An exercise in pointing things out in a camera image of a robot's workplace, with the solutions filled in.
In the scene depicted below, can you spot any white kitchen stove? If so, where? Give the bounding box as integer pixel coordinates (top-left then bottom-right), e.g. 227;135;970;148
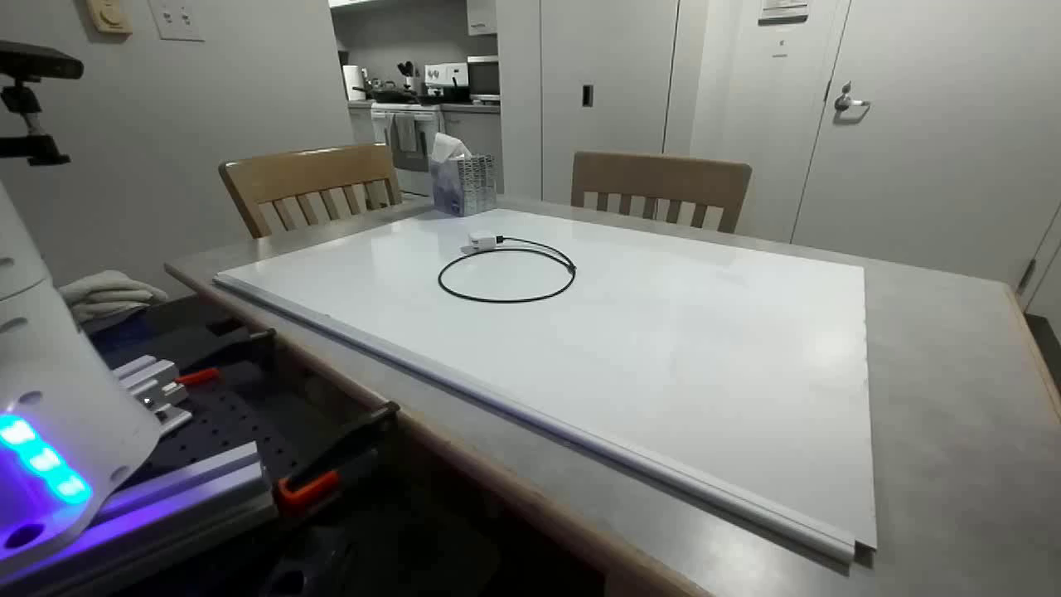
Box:
368;95;449;175

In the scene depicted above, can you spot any white bundled cloth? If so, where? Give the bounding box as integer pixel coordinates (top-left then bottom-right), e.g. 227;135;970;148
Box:
58;269;171;333

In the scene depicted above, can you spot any white double switch plate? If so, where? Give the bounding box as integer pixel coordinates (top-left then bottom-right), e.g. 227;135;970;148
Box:
145;0;211;45

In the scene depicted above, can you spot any large white board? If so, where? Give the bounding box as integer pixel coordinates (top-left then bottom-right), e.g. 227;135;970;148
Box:
211;207;883;567

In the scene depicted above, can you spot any silver door lever handle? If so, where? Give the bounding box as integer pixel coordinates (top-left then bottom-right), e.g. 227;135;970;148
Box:
829;80;876;127

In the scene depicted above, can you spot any black camera on stand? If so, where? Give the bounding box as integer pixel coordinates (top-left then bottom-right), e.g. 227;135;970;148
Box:
0;41;85;169

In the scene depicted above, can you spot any white door with lever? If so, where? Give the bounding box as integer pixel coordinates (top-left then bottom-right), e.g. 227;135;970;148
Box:
788;0;1061;292

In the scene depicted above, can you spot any black clamp orange handle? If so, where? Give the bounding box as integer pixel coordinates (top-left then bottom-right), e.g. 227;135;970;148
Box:
273;399;406;522
171;328;281;390

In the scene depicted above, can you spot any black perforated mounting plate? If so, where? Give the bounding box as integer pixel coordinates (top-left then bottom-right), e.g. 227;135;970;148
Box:
85;292;392;492

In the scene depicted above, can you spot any purple tissue box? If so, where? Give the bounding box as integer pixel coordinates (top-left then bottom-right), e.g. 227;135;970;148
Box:
428;128;496;220

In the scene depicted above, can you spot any black charger cable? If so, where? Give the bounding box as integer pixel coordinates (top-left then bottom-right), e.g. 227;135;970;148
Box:
433;233;581;310

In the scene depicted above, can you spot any white door sign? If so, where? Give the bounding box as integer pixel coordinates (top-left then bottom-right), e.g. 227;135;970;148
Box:
757;0;816;30

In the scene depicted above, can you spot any silver metal bracket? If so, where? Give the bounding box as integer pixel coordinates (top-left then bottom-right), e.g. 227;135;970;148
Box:
111;353;199;441

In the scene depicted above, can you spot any light wooden slat-back chair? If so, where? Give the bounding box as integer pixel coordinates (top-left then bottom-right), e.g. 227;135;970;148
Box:
214;141;406;241
566;148;757;237

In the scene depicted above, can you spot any round beige thermostat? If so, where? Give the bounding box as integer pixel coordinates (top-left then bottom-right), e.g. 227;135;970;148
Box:
82;0;136;41

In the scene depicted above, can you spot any aluminium profile rail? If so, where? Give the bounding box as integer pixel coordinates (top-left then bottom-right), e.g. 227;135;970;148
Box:
0;437;281;597

